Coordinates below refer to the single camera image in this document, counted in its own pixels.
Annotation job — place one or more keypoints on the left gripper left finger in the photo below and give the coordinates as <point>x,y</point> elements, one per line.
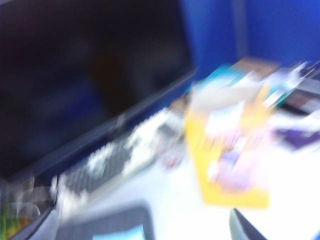
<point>112,217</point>

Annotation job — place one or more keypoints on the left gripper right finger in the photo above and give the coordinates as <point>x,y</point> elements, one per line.
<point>246,227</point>

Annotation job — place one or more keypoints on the yellow printed paper bag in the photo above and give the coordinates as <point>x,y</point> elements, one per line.
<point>200,175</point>

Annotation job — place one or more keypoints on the grey and white keyboard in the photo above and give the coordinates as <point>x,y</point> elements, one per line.
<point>110,162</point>

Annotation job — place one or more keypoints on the teal cardboard box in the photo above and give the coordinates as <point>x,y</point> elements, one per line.
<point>220,75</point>

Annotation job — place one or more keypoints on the black AOC computer monitor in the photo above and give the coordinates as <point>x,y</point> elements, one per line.
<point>75,62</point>

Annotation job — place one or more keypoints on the blue office partition panel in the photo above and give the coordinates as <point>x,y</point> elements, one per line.
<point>280,27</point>
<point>210,32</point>

